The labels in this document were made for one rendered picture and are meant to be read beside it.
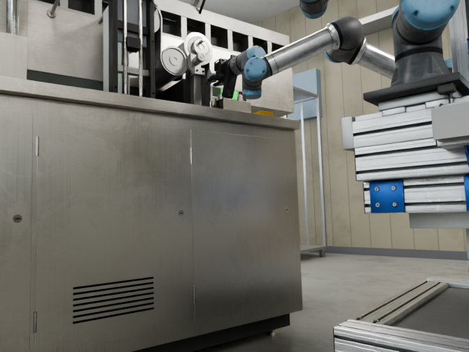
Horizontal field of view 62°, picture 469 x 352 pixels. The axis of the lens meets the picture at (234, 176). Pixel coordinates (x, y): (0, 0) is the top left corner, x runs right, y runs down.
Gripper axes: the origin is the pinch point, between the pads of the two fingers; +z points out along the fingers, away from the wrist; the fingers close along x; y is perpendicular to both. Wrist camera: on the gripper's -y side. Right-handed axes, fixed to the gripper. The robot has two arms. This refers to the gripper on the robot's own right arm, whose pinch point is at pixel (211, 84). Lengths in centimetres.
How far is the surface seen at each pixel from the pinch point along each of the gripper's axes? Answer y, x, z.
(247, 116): -20.7, 1.7, -28.4
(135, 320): -90, 46, -26
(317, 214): -64, -254, 175
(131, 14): 18.2, 40.3, -9.0
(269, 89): 18, -64, 33
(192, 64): 6.6, 10.5, -2.6
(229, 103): -8.2, -8.2, -3.0
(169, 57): 9.1, 19.9, 1.2
